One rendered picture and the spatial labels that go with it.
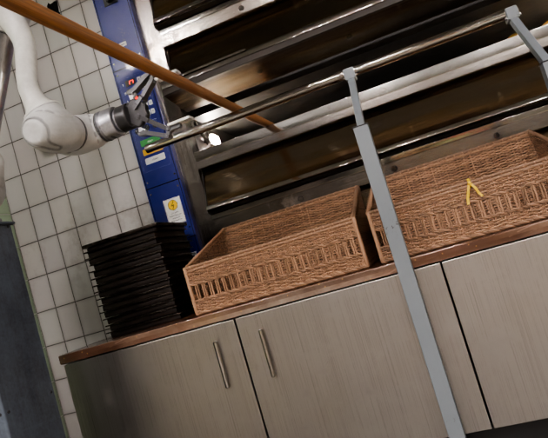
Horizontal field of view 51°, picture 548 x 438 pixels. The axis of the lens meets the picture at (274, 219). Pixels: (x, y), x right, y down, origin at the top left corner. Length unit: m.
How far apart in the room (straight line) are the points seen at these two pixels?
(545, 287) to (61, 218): 1.89
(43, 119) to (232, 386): 0.90
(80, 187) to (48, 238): 0.27
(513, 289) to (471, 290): 0.10
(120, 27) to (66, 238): 0.91
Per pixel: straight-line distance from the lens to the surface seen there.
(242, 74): 2.20
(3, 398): 1.65
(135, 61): 1.32
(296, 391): 1.68
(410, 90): 2.16
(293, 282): 1.68
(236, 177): 2.25
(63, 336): 2.65
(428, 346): 1.55
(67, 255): 2.59
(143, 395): 1.86
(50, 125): 1.58
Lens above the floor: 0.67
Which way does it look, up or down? 4 degrees up
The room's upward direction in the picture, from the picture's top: 17 degrees counter-clockwise
